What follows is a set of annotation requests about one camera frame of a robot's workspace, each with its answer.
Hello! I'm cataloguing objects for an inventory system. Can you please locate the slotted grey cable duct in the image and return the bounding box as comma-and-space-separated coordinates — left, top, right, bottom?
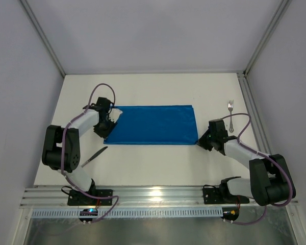
31, 207, 222, 218

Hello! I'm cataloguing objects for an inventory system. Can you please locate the right controller board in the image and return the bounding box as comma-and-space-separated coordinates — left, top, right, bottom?
221, 207, 240, 222

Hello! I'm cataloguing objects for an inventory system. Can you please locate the blue cloth napkin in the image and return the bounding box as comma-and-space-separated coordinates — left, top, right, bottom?
104, 105, 198, 145

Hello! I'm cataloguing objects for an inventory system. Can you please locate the silver fork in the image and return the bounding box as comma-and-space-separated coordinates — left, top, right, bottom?
227, 100, 234, 133

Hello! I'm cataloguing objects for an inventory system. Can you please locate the left aluminium frame post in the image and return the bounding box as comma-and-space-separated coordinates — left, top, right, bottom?
18, 0, 66, 78

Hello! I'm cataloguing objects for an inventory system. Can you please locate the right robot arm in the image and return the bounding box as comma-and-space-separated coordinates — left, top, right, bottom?
196, 119, 296, 206

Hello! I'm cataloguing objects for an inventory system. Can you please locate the aluminium frame post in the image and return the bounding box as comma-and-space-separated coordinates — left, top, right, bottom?
18, 0, 66, 78
243, 0, 292, 76

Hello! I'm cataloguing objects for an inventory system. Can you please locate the silver table knife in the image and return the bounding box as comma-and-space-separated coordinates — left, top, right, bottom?
81, 146, 108, 167

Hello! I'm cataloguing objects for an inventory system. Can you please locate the controller board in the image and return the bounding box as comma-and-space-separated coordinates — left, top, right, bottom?
79, 208, 98, 223
221, 207, 240, 222

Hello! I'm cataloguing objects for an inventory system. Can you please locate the right side aluminium rail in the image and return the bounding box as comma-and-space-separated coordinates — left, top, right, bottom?
237, 71, 281, 155

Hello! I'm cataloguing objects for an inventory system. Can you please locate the left controller board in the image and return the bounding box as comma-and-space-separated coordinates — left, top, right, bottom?
79, 208, 98, 223

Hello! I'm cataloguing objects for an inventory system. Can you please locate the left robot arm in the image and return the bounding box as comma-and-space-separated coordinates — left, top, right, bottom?
41, 97, 122, 197

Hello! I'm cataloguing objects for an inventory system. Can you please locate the aluminium rail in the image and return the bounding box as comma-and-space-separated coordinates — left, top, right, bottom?
19, 186, 257, 209
237, 71, 281, 155

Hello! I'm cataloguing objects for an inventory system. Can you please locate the aluminium front rail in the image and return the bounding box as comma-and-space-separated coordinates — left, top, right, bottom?
19, 186, 257, 209

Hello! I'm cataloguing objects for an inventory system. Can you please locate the right aluminium frame post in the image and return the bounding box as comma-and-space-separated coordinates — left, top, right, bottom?
243, 0, 292, 76

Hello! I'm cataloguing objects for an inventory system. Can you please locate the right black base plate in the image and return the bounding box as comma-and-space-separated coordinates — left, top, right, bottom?
202, 185, 250, 205

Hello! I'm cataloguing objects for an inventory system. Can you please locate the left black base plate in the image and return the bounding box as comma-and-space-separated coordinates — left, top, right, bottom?
67, 188, 114, 206

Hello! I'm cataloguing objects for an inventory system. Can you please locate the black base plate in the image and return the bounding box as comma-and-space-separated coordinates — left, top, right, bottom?
67, 188, 114, 206
202, 185, 250, 205

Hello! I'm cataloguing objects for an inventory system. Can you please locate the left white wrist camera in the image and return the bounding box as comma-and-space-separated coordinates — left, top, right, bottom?
109, 108, 123, 123

